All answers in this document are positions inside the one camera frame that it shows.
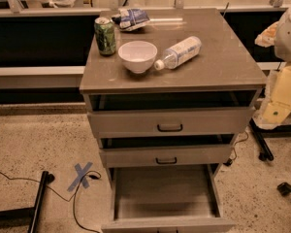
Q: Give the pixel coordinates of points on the grey bottom drawer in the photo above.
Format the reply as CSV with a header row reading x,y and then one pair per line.
x,y
166,199

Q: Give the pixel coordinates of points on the grey drawer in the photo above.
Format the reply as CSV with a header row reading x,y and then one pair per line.
x,y
139,157
166,199
168,122

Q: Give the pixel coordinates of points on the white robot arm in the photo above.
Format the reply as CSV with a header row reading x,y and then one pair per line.
x,y
276,106

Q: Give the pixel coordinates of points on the grey drawer cabinet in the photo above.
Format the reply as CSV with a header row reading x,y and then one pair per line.
x,y
222,75

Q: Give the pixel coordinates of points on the grey top drawer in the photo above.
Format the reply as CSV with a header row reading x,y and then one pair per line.
x,y
168,122

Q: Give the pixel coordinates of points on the grey middle drawer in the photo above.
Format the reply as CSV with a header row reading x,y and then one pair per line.
x,y
139,157

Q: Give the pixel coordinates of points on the white bowl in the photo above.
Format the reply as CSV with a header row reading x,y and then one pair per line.
x,y
137,56

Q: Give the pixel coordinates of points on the clear plastic water bottle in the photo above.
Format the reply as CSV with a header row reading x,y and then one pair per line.
x,y
179,53

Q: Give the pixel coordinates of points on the blue white chip bag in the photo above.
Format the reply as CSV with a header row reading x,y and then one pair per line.
x,y
131,19

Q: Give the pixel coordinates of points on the green soda can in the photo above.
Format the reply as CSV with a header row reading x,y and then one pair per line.
x,y
104,33

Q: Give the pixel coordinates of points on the blue tape cross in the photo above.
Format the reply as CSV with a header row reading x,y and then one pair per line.
x,y
80,178

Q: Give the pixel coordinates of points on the black stand leg right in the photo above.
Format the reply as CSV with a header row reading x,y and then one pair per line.
x,y
261,134

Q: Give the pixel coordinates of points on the black stand leg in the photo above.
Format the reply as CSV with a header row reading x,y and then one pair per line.
x,y
28,216
261,134

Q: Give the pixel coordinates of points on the black caster foot right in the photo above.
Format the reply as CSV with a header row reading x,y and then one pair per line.
x,y
284,189

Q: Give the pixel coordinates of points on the black stand leg left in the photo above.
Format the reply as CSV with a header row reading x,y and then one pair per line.
x,y
28,216

